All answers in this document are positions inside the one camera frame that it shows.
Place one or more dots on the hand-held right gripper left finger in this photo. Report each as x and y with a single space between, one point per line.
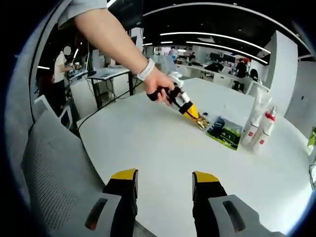
121 205

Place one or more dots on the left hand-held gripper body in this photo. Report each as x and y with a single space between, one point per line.
181 100

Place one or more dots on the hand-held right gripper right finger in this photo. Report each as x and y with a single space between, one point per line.
212 212

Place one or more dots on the gold foil skincare packet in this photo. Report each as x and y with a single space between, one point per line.
203 123

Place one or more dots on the dark green skincare sachet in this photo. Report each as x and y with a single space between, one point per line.
224 133

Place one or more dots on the white skincare bottle red band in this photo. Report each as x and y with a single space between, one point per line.
265 133

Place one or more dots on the person's left hand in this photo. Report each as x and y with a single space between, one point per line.
158 82

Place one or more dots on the white wristband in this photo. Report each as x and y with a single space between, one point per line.
146 70

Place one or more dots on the grey mesh office chair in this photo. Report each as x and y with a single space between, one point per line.
56 172

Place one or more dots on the black legged white desk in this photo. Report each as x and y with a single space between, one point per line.
108 72

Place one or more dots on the green potted plant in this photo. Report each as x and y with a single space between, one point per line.
312 138

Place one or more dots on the white office chair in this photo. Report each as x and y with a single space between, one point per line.
45 103

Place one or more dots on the person's light t-shirt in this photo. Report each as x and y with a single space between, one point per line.
81 10

